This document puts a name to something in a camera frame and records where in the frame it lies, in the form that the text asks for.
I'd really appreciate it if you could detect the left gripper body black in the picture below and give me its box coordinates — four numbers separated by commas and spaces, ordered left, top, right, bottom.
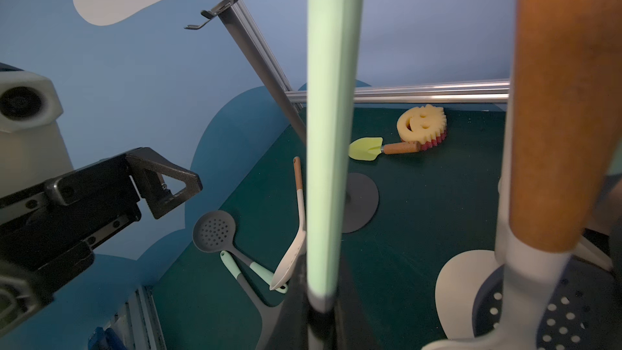
1, 155, 141, 335

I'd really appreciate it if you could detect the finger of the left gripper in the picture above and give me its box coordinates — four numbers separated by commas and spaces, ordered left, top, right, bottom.
125, 147, 202, 220

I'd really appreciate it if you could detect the cream skimmer wooden handle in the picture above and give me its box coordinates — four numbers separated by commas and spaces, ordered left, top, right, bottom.
430, 0, 621, 349
269, 156, 308, 292

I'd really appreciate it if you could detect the dark grey utensil rack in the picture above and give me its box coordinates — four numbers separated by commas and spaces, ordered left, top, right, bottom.
201, 0, 379, 233

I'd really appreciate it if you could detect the grey skimmer mint handle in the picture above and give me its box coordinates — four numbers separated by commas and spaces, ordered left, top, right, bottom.
472, 258, 621, 349
220, 251, 283, 350
306, 0, 363, 349

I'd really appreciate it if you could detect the cream utensil rack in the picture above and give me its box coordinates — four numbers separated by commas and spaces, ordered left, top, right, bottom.
435, 89, 621, 349

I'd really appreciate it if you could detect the grey skimmer far left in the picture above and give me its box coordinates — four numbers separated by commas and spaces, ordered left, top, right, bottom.
192, 210, 274, 285

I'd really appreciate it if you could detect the yellow smiley sponge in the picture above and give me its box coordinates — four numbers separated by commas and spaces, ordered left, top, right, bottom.
396, 105, 447, 151

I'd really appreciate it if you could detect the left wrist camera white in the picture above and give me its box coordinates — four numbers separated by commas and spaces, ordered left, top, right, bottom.
1, 63, 74, 197

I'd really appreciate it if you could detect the blue tool on rail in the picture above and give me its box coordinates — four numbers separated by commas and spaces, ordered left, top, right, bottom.
87, 327, 127, 350

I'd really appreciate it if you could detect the small green trowel wooden handle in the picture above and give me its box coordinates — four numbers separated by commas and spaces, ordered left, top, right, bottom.
348, 137, 421, 161

